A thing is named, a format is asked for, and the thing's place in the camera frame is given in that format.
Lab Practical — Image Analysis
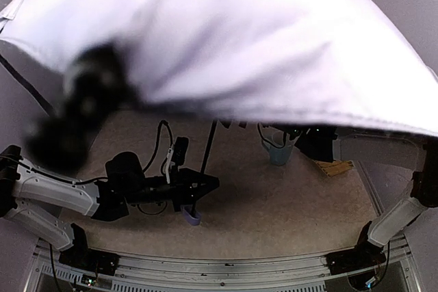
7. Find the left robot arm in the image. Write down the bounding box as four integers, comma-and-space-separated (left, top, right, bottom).
1, 145, 220, 252

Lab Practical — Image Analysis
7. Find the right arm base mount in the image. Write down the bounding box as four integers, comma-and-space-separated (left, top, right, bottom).
325, 249, 386, 275

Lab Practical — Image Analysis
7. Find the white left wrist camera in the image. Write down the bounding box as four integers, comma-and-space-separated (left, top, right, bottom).
160, 137, 189, 185

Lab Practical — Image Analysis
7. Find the lavender folding umbrella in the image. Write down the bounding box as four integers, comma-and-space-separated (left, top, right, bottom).
1, 0, 437, 208

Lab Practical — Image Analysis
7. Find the light blue mug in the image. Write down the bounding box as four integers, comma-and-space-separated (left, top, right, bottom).
261, 131, 295, 166

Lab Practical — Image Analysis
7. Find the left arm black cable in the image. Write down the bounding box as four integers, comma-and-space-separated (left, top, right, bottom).
142, 120, 172, 173

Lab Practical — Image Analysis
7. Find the front aluminium rail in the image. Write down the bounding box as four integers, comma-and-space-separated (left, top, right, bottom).
25, 233, 422, 292

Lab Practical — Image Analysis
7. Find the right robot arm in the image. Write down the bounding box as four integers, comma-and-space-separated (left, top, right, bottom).
295, 127, 437, 250

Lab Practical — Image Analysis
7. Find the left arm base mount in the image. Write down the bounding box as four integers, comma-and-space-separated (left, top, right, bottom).
59, 248, 120, 276

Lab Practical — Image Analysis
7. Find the woven bamboo tray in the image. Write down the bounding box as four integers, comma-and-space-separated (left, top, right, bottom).
314, 161, 354, 177

